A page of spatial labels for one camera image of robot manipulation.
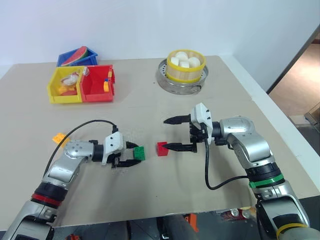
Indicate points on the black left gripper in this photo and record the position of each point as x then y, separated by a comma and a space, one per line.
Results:
122, 157

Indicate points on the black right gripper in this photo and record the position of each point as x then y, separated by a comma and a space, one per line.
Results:
198, 136

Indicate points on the green toy brick cube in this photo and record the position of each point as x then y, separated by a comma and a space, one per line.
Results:
139, 153

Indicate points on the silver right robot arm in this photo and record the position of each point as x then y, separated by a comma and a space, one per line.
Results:
245, 140

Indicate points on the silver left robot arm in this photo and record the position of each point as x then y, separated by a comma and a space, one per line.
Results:
72, 150

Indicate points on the red toy brick cube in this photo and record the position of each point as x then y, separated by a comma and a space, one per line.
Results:
162, 150

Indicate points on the stainless steel steamer pot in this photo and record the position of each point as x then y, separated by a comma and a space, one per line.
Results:
182, 88

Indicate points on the bamboo steamer basket yellow rim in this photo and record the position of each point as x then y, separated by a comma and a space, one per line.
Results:
185, 74

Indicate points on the red plastic storage bin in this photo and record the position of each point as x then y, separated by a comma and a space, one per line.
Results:
96, 96

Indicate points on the white toy bun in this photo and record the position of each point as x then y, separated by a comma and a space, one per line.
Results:
175, 61
184, 64
181, 55
194, 61

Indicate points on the small yellow and blue block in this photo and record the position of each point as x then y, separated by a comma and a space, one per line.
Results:
106, 86

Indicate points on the orange toy brick cube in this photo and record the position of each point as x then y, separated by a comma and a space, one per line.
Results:
60, 138

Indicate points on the yellow plastic storage bin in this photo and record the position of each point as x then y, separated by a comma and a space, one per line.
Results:
65, 98

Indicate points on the dark rounded shape under table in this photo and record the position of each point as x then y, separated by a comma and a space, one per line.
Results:
175, 228

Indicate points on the red toy food piece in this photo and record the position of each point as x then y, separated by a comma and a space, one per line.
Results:
70, 92

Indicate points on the orange plastic part under table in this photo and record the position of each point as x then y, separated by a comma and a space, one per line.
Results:
193, 222

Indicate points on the yellow toy food pieces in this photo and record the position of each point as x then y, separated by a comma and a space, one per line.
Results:
65, 88

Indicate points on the clear plastic wrapper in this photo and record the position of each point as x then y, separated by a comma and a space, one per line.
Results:
85, 71

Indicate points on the white item in clear bag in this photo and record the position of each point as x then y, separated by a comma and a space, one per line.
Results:
69, 79

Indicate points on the red cans under table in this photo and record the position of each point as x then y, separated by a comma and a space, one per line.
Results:
235, 214

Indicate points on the small orange object on floor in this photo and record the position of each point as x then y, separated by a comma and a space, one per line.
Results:
72, 237

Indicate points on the blue plastic storage bin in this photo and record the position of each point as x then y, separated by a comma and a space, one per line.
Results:
91, 58

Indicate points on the toy watermelon slice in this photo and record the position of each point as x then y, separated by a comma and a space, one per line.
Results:
75, 56

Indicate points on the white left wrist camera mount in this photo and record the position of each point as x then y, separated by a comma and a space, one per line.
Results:
113, 143

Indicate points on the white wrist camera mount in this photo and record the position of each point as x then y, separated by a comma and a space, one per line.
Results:
202, 115
113, 143

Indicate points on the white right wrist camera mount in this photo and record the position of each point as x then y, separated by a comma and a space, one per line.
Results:
202, 115

